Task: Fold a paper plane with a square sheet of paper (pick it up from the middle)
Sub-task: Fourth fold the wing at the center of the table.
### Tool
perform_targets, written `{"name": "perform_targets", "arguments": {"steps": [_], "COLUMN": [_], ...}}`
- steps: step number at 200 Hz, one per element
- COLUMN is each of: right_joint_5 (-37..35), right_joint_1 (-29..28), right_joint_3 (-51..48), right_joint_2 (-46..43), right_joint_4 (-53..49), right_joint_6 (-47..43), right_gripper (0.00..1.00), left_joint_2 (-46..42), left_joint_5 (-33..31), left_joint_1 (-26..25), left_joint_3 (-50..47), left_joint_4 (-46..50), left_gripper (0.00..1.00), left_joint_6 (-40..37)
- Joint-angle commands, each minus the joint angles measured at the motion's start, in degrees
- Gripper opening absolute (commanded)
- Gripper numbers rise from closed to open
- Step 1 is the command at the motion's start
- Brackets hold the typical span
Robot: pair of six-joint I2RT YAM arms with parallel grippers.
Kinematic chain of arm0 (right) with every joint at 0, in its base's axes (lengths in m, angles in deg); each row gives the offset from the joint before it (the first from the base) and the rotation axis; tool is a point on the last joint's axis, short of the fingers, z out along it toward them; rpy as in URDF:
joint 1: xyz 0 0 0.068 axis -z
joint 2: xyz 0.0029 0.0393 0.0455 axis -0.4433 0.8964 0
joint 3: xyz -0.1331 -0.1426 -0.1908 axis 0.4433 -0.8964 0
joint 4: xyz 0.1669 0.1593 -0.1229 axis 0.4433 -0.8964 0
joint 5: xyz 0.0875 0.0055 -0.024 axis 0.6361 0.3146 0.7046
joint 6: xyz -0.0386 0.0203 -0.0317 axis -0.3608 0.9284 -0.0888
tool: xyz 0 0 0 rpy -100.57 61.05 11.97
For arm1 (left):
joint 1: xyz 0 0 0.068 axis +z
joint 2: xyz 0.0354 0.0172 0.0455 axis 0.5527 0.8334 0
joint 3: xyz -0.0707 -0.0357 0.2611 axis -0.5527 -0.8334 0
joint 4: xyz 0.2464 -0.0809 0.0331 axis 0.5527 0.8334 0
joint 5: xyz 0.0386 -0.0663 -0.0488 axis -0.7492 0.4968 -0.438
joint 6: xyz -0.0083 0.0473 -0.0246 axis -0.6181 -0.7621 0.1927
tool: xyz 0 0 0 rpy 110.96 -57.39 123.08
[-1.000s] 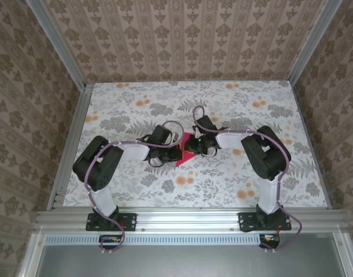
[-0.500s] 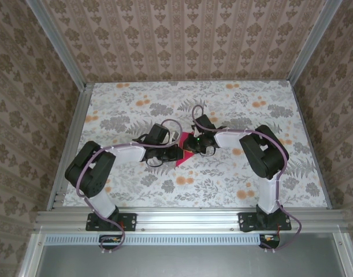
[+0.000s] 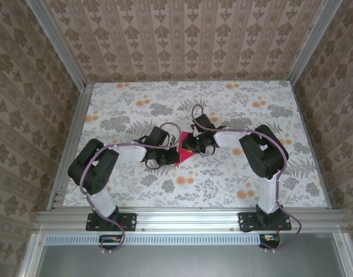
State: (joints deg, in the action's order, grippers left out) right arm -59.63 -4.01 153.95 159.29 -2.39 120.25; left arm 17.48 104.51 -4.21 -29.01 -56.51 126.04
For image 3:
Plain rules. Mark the pink square paper sheet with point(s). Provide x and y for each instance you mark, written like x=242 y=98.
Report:
x=183 y=155

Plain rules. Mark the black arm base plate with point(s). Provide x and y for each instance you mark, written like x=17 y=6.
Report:
x=247 y=222
x=130 y=222

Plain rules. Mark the wide aluminium cross rail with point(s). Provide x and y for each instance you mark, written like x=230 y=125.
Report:
x=187 y=219

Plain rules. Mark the aluminium lower frame rail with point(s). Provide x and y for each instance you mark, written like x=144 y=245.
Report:
x=30 y=256
x=345 y=256

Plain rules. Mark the grey metal panel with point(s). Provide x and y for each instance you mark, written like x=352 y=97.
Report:
x=187 y=262

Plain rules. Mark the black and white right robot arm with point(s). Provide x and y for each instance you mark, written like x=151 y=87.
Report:
x=263 y=153

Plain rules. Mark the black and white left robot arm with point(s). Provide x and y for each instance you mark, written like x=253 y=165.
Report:
x=92 y=170

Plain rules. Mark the aluminium table side rail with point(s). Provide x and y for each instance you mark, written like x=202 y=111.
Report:
x=75 y=127

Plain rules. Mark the aluminium frame post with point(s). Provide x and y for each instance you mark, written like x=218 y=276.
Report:
x=309 y=40
x=59 y=46

